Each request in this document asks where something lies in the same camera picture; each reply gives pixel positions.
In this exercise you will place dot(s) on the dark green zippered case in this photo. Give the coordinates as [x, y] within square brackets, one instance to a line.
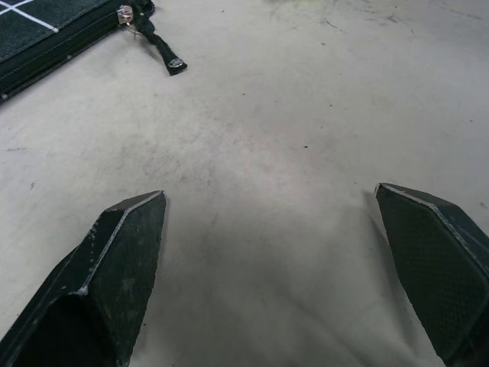
[34, 46]

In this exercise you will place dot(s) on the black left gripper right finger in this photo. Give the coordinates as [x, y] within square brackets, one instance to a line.
[435, 260]

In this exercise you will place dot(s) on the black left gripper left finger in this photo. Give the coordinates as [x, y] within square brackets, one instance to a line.
[114, 275]

